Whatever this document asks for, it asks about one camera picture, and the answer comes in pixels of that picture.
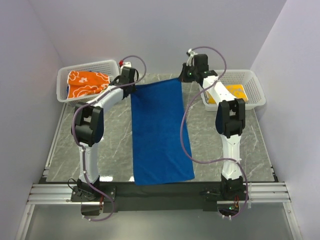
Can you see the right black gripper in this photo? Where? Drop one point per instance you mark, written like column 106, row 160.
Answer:
column 184, row 77

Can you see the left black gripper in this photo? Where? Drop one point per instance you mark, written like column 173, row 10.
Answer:
column 133, row 89

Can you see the yellow duck towel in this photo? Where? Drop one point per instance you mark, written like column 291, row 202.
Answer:
column 236, row 90

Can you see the blue towel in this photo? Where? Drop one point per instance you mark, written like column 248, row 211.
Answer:
column 160, row 145

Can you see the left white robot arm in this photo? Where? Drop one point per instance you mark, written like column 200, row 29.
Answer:
column 88, row 126

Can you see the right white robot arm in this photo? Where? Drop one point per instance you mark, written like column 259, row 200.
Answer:
column 230, row 122

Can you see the left white plastic basket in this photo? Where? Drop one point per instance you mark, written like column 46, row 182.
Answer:
column 107, row 67

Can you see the white plastic basket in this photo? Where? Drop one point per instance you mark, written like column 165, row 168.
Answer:
column 250, row 80
column 107, row 67

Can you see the orange towel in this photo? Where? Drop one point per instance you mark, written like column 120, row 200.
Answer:
column 86, row 83

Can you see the right white plastic basket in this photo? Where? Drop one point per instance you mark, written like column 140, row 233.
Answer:
column 250, row 80

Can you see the black base beam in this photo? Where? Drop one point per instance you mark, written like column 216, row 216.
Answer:
column 127, row 196

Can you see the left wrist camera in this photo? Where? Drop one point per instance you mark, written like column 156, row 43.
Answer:
column 122, row 63

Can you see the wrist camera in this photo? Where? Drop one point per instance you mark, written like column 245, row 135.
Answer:
column 122, row 63
column 191, row 54

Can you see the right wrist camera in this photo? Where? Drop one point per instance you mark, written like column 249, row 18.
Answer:
column 191, row 54

